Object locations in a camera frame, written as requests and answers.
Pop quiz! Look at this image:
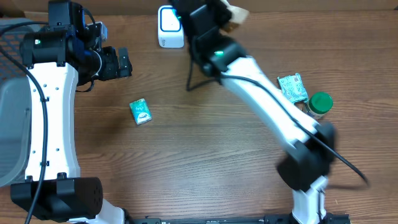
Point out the clear brown bread bag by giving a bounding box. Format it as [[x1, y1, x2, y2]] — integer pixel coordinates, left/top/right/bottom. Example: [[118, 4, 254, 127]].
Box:
[[218, 0, 249, 32]]

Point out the teal tissue packet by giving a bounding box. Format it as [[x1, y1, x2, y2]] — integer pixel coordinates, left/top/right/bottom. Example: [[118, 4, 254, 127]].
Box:
[[129, 98, 152, 125]]

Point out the green lid jar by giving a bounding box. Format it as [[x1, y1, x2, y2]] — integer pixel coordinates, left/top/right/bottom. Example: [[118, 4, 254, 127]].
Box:
[[303, 92, 333, 119]]

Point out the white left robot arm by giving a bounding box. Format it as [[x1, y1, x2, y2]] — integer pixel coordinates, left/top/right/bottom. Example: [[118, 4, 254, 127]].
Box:
[[11, 1, 132, 223]]

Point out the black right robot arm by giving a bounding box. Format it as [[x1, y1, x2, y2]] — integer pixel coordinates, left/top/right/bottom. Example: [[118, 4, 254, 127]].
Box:
[[169, 0, 335, 223]]

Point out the white barcode scanner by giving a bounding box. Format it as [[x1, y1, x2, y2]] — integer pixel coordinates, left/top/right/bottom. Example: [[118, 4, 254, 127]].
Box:
[[157, 5, 185, 49]]

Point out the grey plastic basket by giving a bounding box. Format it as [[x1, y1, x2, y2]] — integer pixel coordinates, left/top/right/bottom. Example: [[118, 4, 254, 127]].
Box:
[[0, 17, 43, 187]]

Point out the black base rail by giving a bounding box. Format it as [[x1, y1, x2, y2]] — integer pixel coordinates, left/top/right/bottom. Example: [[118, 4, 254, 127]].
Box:
[[124, 213, 351, 224]]

